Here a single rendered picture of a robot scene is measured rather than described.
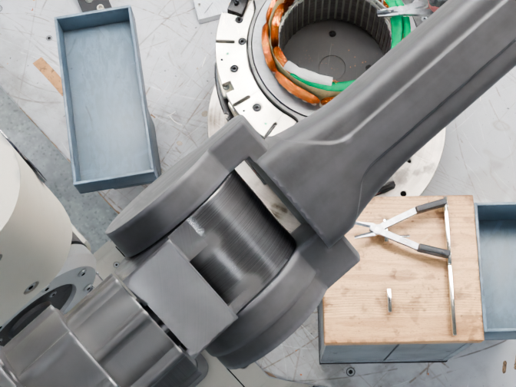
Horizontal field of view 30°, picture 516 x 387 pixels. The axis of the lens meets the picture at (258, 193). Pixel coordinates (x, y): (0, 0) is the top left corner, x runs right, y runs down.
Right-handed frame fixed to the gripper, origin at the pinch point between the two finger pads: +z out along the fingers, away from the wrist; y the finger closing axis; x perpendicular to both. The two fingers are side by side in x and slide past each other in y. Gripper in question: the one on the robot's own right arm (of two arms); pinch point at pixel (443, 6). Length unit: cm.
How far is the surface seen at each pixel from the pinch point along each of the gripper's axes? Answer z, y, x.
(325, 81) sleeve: 2.0, -7.2, 16.3
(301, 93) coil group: 4.6, -7.1, 19.3
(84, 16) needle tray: 9.6, 12.5, 47.0
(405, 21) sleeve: 1.8, -0.4, 4.8
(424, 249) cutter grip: 11.0, -27.9, 6.9
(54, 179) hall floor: 113, 38, 74
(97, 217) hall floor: 115, 27, 65
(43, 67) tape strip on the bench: 37, 22, 59
